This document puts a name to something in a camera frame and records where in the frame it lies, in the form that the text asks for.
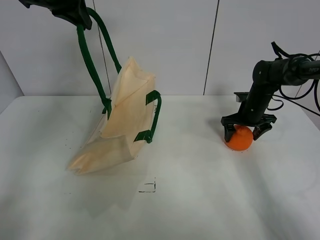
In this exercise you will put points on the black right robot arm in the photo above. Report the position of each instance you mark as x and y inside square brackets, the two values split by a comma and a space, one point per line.
[268, 77]

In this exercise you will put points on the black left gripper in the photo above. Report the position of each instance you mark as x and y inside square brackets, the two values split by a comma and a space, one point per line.
[73, 11]

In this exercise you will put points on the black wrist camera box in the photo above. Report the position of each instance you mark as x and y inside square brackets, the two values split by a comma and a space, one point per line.
[241, 96]

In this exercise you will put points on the orange citrus fruit with stem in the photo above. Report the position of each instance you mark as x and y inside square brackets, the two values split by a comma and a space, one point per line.
[242, 138]

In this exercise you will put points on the cream linen bag green handles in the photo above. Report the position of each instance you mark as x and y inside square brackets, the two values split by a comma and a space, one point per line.
[129, 117]

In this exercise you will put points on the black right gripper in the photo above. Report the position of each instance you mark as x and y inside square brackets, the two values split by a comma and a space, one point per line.
[252, 113]

